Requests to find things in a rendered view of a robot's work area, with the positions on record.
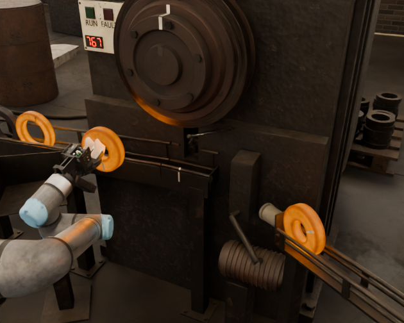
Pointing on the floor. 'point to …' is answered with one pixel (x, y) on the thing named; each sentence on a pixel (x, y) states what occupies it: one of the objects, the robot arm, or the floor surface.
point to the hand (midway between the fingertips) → (102, 144)
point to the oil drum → (20, 53)
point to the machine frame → (103, 60)
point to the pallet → (378, 133)
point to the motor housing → (247, 278)
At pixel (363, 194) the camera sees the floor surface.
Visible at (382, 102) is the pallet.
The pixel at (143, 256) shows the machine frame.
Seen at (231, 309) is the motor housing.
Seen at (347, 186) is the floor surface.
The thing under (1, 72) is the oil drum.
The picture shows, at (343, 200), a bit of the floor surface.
